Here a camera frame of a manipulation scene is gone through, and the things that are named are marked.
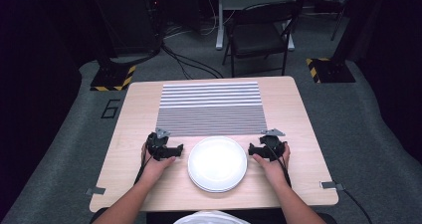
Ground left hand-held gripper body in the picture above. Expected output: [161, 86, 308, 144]
[145, 127, 172, 162]

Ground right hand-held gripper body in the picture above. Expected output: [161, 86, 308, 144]
[259, 127, 287, 161]

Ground person's left hand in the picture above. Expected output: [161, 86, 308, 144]
[138, 143, 177, 184]

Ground person's right hand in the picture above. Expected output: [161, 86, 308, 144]
[252, 142, 292, 187]

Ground grey white striped placemat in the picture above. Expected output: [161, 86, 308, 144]
[155, 81, 269, 138]

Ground grey tape strip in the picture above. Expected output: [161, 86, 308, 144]
[319, 180, 346, 192]
[85, 186, 106, 197]

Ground person's white shirt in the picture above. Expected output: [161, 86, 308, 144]
[173, 210, 251, 224]

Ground black stand base striped tape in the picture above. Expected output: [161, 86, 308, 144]
[305, 57, 357, 85]
[90, 62, 137, 93]

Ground black folding chair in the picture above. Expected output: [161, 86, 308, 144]
[221, 0, 301, 79]

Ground dark equipment cabinet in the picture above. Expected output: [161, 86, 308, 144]
[107, 0, 164, 57]

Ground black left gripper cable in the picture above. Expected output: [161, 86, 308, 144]
[133, 146, 154, 186]

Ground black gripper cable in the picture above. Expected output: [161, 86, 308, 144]
[133, 146, 154, 186]
[268, 143, 293, 188]

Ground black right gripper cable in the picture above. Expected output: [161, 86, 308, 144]
[268, 143, 293, 188]

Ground black floor cables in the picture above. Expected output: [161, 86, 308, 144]
[160, 40, 225, 81]

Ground black cable at table edge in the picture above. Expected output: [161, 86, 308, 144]
[341, 187, 374, 224]

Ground white desk frame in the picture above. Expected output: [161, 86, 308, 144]
[215, 0, 301, 52]

